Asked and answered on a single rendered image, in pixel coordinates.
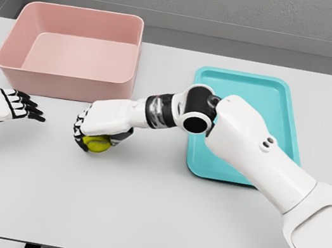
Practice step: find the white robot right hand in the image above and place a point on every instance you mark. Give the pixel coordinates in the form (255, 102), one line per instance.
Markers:
(106, 118)

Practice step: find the yellow-green tennis ball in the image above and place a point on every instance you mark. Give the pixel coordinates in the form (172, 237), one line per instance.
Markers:
(97, 144)

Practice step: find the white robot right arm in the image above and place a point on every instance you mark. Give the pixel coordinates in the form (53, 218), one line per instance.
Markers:
(245, 150)

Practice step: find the pink rectangular basket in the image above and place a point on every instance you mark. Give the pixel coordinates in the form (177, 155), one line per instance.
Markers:
(73, 50)

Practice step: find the blue rectangular tray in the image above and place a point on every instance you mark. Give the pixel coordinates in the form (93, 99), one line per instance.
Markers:
(252, 91)

